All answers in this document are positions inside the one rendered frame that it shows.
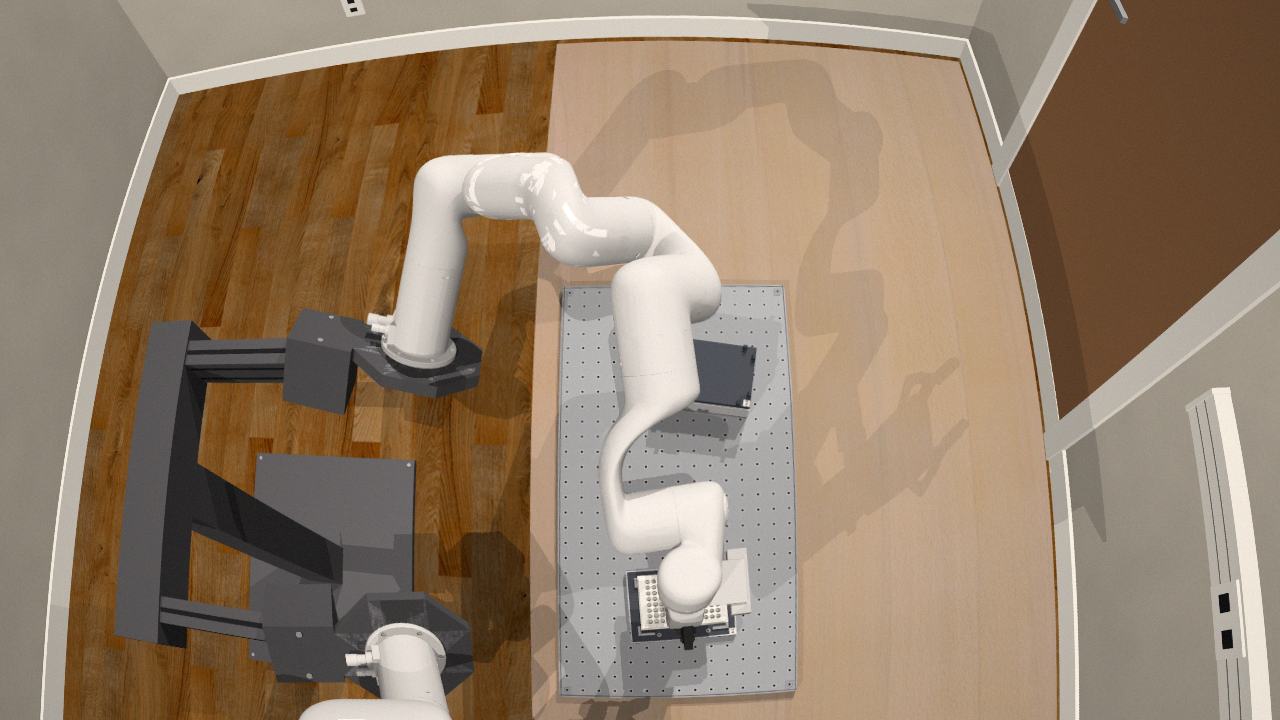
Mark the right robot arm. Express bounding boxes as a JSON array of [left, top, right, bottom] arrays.
[[300, 623, 452, 720]]

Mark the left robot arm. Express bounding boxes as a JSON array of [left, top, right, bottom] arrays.
[[367, 152, 751, 616]]

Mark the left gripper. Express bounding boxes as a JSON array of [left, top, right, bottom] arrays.
[[663, 603, 705, 650]]

